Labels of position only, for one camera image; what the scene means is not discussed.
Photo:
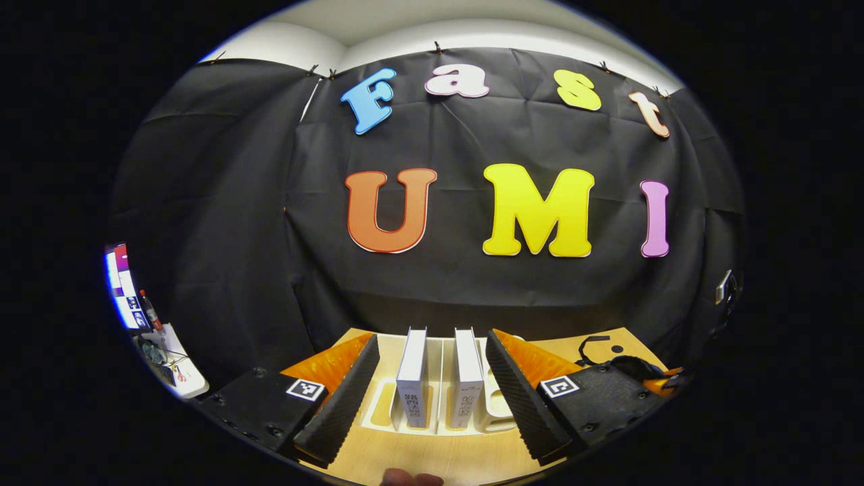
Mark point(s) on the navy blue schoolbag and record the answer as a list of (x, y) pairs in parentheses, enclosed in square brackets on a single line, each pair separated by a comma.
[(638, 368)]

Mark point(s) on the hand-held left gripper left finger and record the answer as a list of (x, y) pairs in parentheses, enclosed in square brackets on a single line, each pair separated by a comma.
[(344, 405)]

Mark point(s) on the white book grey patterned cover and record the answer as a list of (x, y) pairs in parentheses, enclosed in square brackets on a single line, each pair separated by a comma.
[(467, 378)]

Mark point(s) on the white side table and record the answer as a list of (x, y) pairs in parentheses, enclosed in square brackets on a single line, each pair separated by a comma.
[(189, 381)]

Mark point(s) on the white plastic bookshelf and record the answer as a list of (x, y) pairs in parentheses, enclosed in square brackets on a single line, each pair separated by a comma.
[(439, 398)]

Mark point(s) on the white book blue-grey cover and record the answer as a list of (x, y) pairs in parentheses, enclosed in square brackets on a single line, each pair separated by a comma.
[(412, 378)]

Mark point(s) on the computer monitor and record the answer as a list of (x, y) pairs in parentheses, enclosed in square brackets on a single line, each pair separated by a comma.
[(125, 287)]

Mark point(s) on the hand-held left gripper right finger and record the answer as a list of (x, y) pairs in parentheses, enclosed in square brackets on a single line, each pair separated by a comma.
[(523, 405)]

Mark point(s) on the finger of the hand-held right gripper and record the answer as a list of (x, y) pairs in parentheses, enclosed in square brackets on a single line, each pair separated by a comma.
[(665, 386)]

